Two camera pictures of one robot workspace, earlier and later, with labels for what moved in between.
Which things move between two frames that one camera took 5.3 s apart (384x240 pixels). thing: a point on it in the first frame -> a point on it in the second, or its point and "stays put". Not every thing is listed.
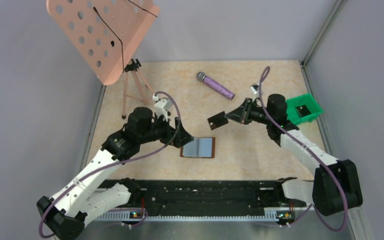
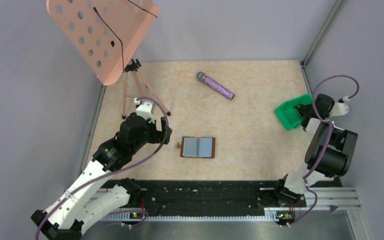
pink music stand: [105, 33] stays put
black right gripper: [242, 114] -> [307, 107]
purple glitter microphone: [201, 77] stays put
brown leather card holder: [200, 147] stays put
